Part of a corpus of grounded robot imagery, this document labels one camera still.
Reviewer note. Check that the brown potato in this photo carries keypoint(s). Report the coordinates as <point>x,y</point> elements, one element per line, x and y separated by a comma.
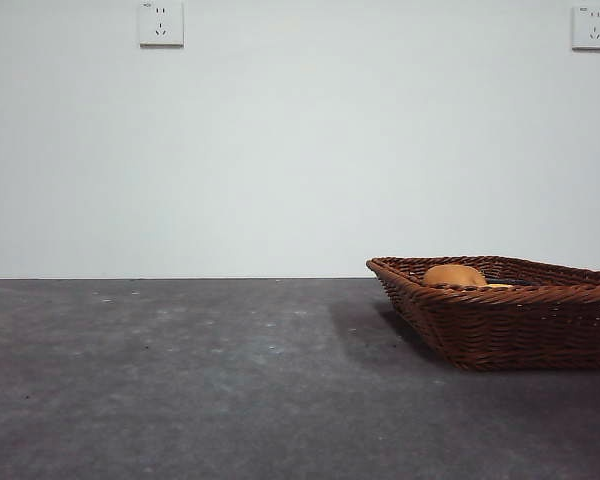
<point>452,276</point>

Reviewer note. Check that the white wall socket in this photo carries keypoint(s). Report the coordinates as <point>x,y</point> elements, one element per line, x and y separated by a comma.
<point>161,25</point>
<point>593,27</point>

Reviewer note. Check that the yellow corn cob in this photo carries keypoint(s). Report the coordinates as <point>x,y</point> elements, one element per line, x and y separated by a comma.
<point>499,285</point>

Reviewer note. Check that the brown woven wicker basket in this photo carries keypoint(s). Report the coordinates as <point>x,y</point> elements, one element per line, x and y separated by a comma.
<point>520,325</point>

